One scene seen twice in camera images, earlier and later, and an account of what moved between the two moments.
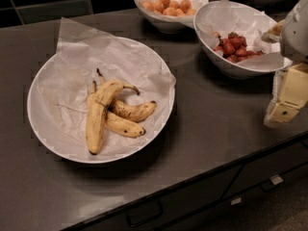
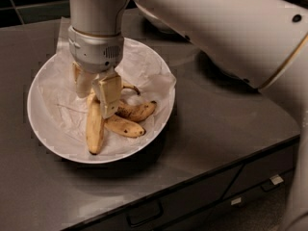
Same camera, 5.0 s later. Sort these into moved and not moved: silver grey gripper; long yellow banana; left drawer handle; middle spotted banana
Moved: silver grey gripper
Not moved: middle spotted banana; left drawer handle; long yellow banana
